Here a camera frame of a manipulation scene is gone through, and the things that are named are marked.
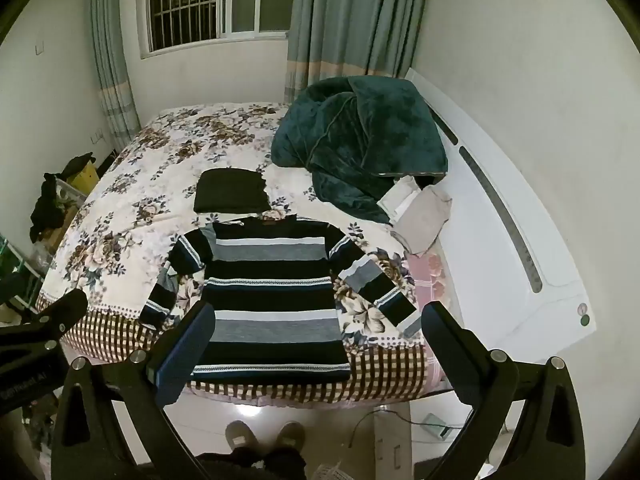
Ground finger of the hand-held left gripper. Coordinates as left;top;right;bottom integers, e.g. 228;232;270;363
17;288;89;343

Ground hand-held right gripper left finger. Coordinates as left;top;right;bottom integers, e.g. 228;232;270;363
50;300;217;480

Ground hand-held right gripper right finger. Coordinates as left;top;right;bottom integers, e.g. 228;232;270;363
421;301;587;480

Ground striped knit sweater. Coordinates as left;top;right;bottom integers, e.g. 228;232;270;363
139;215;423;382

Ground pile of black clothes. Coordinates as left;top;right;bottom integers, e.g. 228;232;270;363
30;152;96;242

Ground green plastic crate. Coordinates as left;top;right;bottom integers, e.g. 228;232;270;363
0;232;53;306

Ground grey power adapter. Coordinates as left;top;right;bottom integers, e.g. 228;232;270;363
422;413;451;438

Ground pink floral pillow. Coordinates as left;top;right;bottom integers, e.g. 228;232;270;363
405;250;463;321

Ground grey slipper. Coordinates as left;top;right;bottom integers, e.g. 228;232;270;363
276;421;307;453
225;421;260;453

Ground white headboard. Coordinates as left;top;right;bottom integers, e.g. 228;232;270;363
402;67;593;391

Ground floral bedsheet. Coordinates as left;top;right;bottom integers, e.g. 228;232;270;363
35;102;441;403

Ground yellow box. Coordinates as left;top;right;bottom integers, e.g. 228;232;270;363
67;160;101;196

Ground person's dark trousers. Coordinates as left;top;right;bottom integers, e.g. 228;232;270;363
195;446;308;480

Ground folded beige garment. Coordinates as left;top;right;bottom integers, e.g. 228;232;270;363
390;185;453;256

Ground folded white cloth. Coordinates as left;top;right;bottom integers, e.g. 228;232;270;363
377;175;426;223

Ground folded dark garment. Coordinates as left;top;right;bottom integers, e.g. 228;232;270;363
194;169;271;215

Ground grey-green curtain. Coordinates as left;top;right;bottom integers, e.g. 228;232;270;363
284;0;433;106
89;0;142;151

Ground barred window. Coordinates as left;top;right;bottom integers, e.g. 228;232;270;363
131;0;301;58

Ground black floor cable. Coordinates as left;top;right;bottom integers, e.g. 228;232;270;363
348;406;481;448

